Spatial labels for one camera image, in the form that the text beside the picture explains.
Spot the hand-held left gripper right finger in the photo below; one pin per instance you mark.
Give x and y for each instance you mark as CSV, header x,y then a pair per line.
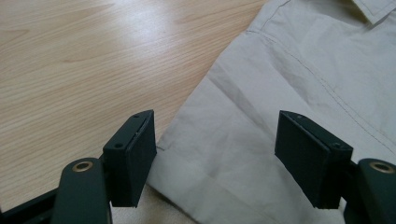
x,y
314,161

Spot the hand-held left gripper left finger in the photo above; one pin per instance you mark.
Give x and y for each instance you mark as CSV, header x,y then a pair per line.
x,y
130,161

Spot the beige short-sleeved shirt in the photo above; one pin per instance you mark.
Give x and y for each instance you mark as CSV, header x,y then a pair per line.
x,y
264,109

